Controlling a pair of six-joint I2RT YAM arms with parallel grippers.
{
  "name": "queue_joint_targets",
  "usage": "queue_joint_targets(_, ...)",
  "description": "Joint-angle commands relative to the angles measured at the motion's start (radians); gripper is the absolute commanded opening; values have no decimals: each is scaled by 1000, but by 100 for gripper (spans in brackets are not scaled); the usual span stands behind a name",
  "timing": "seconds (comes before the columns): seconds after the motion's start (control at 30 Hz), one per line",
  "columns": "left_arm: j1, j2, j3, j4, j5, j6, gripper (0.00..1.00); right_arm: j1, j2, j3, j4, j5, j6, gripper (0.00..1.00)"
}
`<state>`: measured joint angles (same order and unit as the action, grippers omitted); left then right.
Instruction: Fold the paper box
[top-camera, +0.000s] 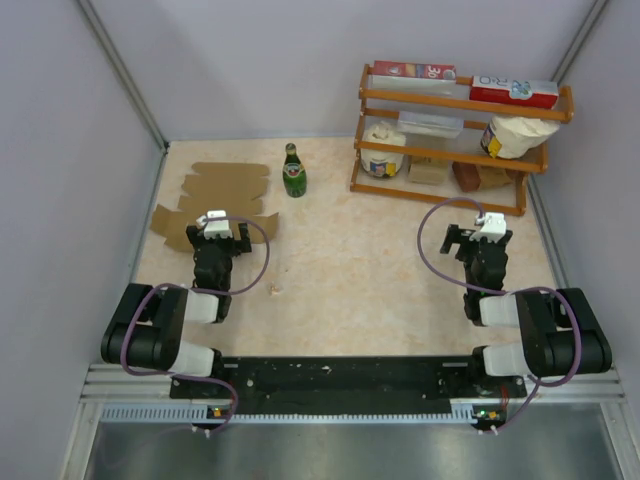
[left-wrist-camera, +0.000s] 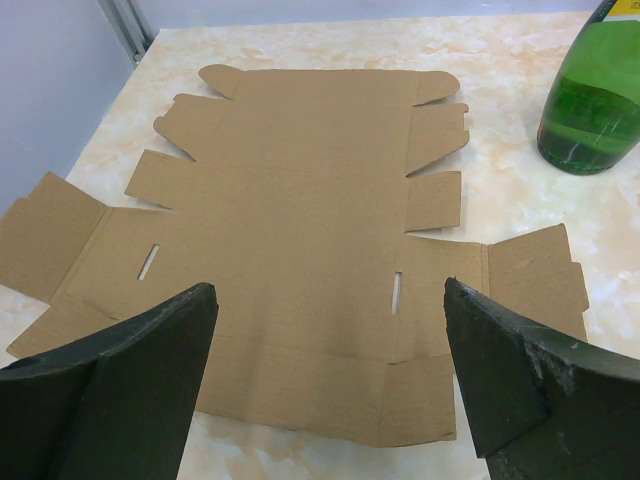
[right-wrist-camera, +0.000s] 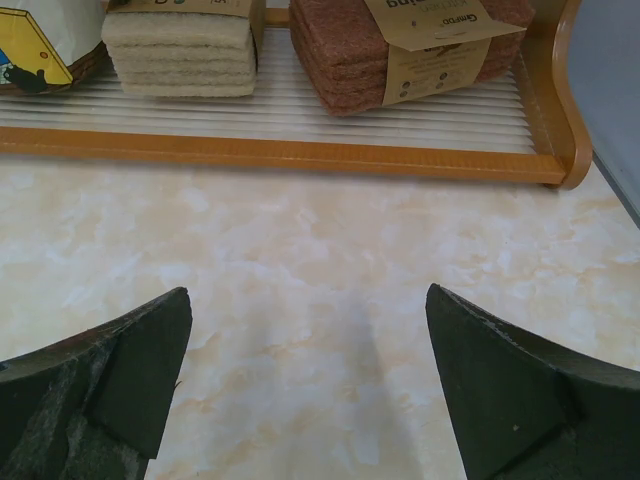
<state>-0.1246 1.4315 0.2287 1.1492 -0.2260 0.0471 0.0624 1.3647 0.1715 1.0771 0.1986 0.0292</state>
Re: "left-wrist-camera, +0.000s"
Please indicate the aluminium corner frame post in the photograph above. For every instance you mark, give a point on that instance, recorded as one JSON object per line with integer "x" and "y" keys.
{"x": 130, "y": 27}

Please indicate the brown cardboard box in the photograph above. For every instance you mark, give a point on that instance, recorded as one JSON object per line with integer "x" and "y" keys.
{"x": 301, "y": 196}

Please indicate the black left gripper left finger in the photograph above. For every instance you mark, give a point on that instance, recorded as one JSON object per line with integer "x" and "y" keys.
{"x": 116, "y": 404}

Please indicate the green glass bottle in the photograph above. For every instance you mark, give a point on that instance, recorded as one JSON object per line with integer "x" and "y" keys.
{"x": 591, "y": 116}

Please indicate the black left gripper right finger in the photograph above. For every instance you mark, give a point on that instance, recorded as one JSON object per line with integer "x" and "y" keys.
{"x": 541, "y": 404}

